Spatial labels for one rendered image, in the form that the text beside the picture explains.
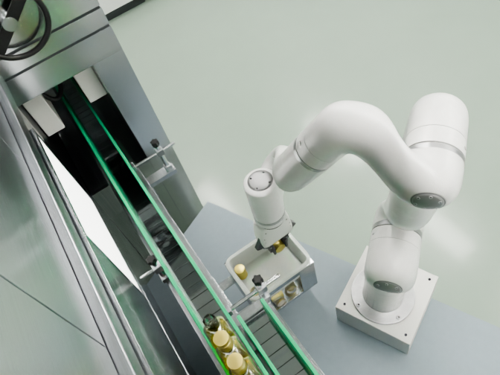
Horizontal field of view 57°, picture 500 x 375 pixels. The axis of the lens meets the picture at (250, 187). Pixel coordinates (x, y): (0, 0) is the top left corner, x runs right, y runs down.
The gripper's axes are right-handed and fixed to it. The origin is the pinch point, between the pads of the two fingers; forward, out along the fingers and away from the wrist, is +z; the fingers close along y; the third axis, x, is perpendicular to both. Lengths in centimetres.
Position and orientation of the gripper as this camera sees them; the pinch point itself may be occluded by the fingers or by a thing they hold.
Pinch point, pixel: (277, 243)
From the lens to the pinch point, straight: 134.6
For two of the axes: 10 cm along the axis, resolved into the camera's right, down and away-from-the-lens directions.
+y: -8.1, 5.4, -2.0
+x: 5.5, 6.2, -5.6
